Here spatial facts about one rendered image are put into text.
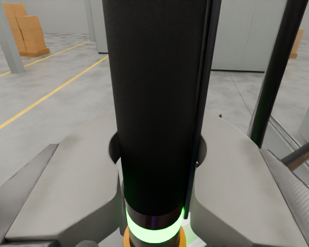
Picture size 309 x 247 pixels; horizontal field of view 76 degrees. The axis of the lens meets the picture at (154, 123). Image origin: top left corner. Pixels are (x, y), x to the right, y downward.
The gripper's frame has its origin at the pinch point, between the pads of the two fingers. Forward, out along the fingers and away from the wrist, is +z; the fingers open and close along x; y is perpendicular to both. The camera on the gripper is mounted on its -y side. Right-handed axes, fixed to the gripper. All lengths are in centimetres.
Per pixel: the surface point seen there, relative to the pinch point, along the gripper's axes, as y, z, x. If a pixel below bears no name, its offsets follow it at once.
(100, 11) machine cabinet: 21, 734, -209
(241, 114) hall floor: 158, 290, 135
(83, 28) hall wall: 128, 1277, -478
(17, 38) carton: 101, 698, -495
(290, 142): 59, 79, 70
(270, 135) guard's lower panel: 68, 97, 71
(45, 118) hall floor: 158, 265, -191
